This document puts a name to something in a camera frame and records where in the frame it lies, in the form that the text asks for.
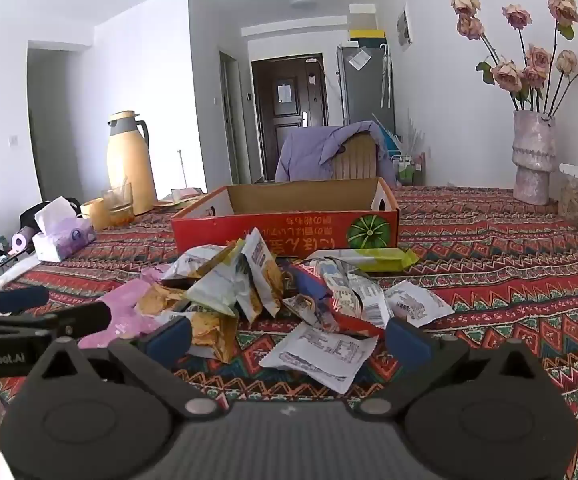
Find glass jar of oats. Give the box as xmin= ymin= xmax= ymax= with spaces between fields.
xmin=557 ymin=162 xmax=578 ymax=231

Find glass cup with tea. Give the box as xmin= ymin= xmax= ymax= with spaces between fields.
xmin=101 ymin=182 xmax=135 ymax=228

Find storage cart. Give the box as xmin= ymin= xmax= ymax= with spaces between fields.
xmin=391 ymin=152 xmax=428 ymax=186

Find white umbrella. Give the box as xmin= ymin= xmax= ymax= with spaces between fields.
xmin=379 ymin=43 xmax=393 ymax=109

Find purple jacket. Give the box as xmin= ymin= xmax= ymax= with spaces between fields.
xmin=274 ymin=120 xmax=398 ymax=184

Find pink textured vase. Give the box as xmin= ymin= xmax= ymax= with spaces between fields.
xmin=511 ymin=110 xmax=558 ymax=206

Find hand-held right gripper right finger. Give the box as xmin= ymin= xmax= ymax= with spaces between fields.
xmin=358 ymin=317 xmax=550 ymax=418

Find cream box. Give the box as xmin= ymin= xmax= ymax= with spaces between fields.
xmin=348 ymin=4 xmax=378 ymax=31

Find white dried twigs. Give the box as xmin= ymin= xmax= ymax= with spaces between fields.
xmin=399 ymin=109 xmax=426 ymax=157

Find toilet paper roll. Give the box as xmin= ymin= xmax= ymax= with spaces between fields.
xmin=11 ymin=227 xmax=35 ymax=254

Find wall electric panel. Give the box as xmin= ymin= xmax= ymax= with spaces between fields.
xmin=396 ymin=3 xmax=414 ymax=51

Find heap of snack packets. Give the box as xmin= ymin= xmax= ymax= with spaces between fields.
xmin=76 ymin=227 xmax=454 ymax=395

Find black bag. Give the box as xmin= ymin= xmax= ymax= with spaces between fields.
xmin=19 ymin=197 xmax=81 ymax=234

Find grey refrigerator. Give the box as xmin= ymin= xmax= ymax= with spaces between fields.
xmin=336 ymin=42 xmax=396 ymax=134

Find yellow green snack packet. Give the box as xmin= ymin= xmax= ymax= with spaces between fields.
xmin=313 ymin=248 xmax=421 ymax=273

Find dark brown door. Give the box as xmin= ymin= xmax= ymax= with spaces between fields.
xmin=251 ymin=54 xmax=330 ymax=182

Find red cardboard box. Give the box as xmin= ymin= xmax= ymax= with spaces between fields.
xmin=170 ymin=176 xmax=401 ymax=261

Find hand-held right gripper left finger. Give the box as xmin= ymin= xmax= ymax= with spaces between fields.
xmin=29 ymin=317 xmax=221 ymax=420

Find yellow thermos jug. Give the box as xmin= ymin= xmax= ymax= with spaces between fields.
xmin=106 ymin=110 xmax=158 ymax=216

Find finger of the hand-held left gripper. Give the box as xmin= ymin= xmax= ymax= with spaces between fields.
xmin=0 ymin=285 xmax=50 ymax=315
xmin=0 ymin=301 xmax=112 ymax=339

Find wooden chair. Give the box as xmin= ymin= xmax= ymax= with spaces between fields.
xmin=331 ymin=132 xmax=381 ymax=181

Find mop stick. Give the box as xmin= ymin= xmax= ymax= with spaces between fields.
xmin=176 ymin=148 xmax=190 ymax=191

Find blue plastic item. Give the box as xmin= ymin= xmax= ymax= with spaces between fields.
xmin=371 ymin=114 xmax=403 ymax=157

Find purple tissue box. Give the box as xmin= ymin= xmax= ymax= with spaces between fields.
xmin=32 ymin=196 xmax=96 ymax=263

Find yellow mug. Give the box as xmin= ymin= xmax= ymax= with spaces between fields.
xmin=80 ymin=197 xmax=111 ymax=233

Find dried rose bouquet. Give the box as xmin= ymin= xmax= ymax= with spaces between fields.
xmin=451 ymin=0 xmax=578 ymax=116

